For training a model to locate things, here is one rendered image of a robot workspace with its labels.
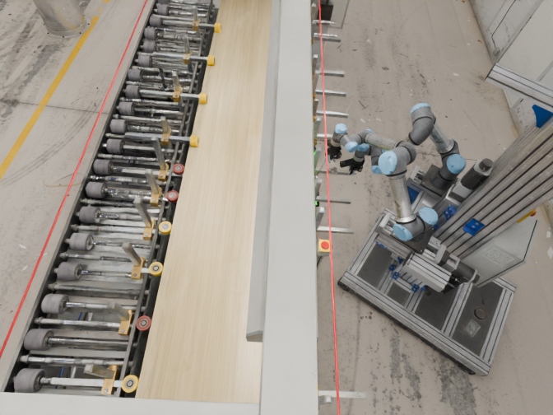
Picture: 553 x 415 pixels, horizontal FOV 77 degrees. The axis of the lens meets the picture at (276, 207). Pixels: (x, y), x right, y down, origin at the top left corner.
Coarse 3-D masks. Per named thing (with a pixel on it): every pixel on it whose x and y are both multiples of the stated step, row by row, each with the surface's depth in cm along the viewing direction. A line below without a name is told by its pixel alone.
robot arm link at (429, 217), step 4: (424, 208) 203; (428, 208) 204; (416, 212) 206; (420, 212) 202; (424, 212) 202; (428, 212) 202; (432, 212) 203; (416, 216) 202; (420, 216) 202; (424, 216) 200; (428, 216) 201; (432, 216) 201; (436, 216) 202; (424, 220) 200; (428, 220) 199; (432, 220) 200; (436, 220) 200; (424, 224) 200; (428, 224) 201; (432, 224) 200; (424, 228) 201; (428, 228) 204
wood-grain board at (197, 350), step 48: (240, 0) 361; (240, 48) 322; (240, 96) 289; (240, 144) 263; (192, 192) 238; (240, 192) 242; (192, 240) 220; (240, 240) 223; (192, 288) 205; (240, 288) 207; (192, 336) 191; (240, 336) 193; (144, 384) 178; (192, 384) 180; (240, 384) 181
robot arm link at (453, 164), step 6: (444, 156) 232; (450, 156) 226; (456, 156) 226; (444, 162) 230; (450, 162) 224; (456, 162) 224; (462, 162) 225; (444, 168) 230; (450, 168) 225; (456, 168) 223; (462, 168) 223; (444, 174) 231; (450, 174) 228; (456, 174) 227
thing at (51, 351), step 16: (176, 16) 364; (192, 16) 366; (160, 32) 348; (176, 48) 339; (192, 48) 340; (144, 80) 313; (160, 80) 314; (144, 96) 303; (112, 176) 258; (112, 240) 232; (128, 240) 233; (144, 240) 234; (144, 256) 228; (128, 288) 217; (128, 304) 212; (64, 336) 200; (80, 336) 201; (96, 336) 202; (112, 336) 202; (128, 336) 203; (32, 352) 195; (48, 352) 195; (64, 352) 196; (80, 352) 197; (96, 352) 197; (112, 352) 198
